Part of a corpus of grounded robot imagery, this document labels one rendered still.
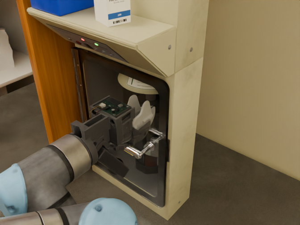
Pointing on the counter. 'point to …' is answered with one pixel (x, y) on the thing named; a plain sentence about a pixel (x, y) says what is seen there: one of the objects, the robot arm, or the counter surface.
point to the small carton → (112, 12)
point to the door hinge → (77, 84)
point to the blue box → (61, 6)
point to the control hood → (122, 37)
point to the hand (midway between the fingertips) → (150, 112)
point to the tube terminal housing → (175, 93)
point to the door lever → (139, 150)
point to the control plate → (88, 43)
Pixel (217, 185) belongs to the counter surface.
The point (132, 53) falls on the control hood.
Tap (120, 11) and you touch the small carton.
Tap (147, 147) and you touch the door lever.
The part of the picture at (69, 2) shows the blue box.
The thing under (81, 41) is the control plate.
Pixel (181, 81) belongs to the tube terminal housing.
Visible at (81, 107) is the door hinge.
